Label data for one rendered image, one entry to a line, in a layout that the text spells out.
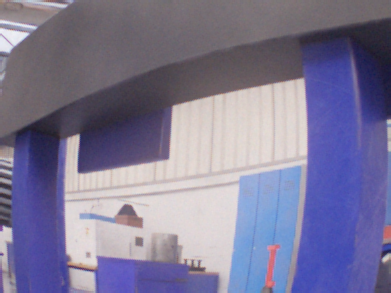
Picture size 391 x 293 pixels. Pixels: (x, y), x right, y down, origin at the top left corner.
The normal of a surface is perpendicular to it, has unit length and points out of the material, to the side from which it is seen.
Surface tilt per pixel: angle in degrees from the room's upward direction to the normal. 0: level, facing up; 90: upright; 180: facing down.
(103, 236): 90
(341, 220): 90
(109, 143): 90
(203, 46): 90
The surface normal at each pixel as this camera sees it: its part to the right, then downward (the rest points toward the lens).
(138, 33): -0.75, -0.18
